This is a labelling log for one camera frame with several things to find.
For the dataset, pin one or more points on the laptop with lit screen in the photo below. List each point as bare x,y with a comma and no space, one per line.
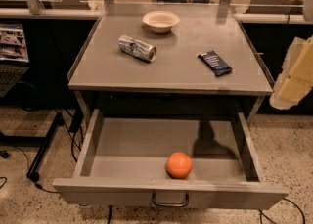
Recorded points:
14,59

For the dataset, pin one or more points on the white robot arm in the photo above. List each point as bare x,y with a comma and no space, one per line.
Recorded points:
308,3

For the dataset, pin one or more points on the dark metal drawer handle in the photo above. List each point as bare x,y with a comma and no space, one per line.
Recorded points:
170,200

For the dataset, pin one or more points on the grey metal open drawer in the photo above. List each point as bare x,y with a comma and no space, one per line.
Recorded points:
122,162

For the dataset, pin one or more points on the grey counter cabinet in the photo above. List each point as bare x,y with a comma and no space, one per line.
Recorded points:
177,68

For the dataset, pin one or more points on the white paper bowl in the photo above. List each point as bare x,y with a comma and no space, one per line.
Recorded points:
160,21

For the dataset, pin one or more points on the crushed silver soda can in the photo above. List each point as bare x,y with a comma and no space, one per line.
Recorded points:
137,48

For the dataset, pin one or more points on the orange fruit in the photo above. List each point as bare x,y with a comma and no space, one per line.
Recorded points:
179,165

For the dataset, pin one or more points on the black desk stand base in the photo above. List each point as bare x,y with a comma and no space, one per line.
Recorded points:
41,142

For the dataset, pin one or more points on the dark blue snack bar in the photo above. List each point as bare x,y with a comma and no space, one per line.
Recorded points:
215,63

